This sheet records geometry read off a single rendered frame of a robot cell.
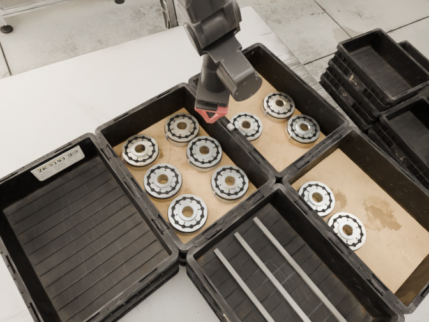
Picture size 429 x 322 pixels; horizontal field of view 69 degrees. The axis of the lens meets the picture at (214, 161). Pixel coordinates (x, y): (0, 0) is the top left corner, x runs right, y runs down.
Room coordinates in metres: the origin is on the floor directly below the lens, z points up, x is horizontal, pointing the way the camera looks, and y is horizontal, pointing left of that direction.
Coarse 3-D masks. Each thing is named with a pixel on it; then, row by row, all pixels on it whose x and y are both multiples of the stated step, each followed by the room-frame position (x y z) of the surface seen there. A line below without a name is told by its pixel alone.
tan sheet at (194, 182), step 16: (176, 112) 0.58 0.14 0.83; (160, 128) 0.51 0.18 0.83; (160, 144) 0.45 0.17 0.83; (160, 160) 0.40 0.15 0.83; (176, 160) 0.41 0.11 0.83; (224, 160) 0.44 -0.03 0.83; (192, 176) 0.37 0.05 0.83; (208, 176) 0.38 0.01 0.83; (192, 192) 0.32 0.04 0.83; (208, 192) 0.33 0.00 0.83; (160, 208) 0.26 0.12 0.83; (208, 208) 0.29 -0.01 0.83; (224, 208) 0.30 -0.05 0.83; (208, 224) 0.24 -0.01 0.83
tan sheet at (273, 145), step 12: (264, 84) 0.76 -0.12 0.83; (252, 96) 0.70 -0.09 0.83; (264, 96) 0.71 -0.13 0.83; (240, 108) 0.64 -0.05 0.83; (252, 108) 0.65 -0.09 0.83; (264, 120) 0.61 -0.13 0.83; (264, 132) 0.57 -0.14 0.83; (276, 132) 0.57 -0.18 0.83; (264, 144) 0.52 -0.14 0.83; (276, 144) 0.53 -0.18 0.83; (288, 144) 0.54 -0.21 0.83; (264, 156) 0.48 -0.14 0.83; (276, 156) 0.49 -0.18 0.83; (288, 156) 0.50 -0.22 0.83; (300, 156) 0.50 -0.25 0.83; (276, 168) 0.45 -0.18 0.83
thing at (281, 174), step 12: (252, 48) 0.81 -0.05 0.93; (264, 48) 0.82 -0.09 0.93; (276, 60) 0.78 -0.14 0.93; (288, 72) 0.74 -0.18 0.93; (192, 84) 0.62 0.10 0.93; (228, 120) 0.51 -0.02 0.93; (348, 120) 0.59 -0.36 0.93; (240, 132) 0.48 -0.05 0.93; (336, 132) 0.54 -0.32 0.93; (252, 144) 0.45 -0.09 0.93; (324, 144) 0.49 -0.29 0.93; (288, 168) 0.40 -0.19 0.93; (276, 180) 0.37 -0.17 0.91
